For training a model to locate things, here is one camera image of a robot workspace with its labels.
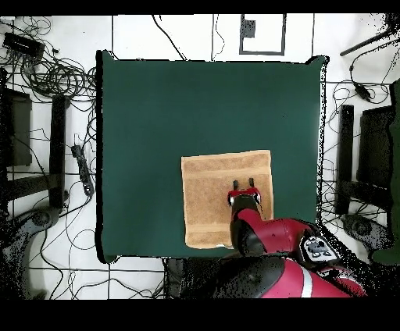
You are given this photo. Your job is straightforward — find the tan terry towel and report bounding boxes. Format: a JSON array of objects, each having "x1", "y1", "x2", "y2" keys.
[{"x1": 180, "y1": 149, "x2": 275, "y2": 250}]

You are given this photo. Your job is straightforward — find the dark green table cloth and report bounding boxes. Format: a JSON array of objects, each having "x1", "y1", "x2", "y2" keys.
[{"x1": 95, "y1": 49, "x2": 329, "y2": 265}]

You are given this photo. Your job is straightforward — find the dark stand base leg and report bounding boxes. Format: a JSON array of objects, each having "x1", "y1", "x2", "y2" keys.
[
  {"x1": 340, "y1": 213, "x2": 394, "y2": 251},
  {"x1": 0, "y1": 205, "x2": 63, "y2": 300}
]

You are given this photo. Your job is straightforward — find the black power adapter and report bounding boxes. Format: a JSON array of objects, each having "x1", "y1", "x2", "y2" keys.
[{"x1": 354, "y1": 83, "x2": 373, "y2": 103}]

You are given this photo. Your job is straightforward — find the black power strip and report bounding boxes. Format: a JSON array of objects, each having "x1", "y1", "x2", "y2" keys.
[{"x1": 70, "y1": 144, "x2": 95, "y2": 197}]

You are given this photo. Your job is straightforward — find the black rod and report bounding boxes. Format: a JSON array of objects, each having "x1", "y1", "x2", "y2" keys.
[{"x1": 339, "y1": 13, "x2": 400, "y2": 58}]

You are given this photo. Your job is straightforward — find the black box device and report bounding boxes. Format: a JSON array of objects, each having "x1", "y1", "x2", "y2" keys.
[{"x1": 2, "y1": 31, "x2": 47, "y2": 59}]

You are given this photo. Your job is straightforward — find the black stand frame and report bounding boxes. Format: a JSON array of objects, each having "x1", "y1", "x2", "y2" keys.
[
  {"x1": 0, "y1": 66, "x2": 70, "y2": 213},
  {"x1": 334, "y1": 104, "x2": 395, "y2": 216}
]

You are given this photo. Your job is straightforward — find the thin black floor cable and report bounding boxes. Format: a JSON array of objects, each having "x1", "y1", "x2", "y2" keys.
[{"x1": 211, "y1": 13, "x2": 227, "y2": 62}]

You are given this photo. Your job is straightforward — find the tangle of black cables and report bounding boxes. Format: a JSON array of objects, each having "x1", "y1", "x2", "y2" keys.
[{"x1": 0, "y1": 15, "x2": 98, "y2": 105}]

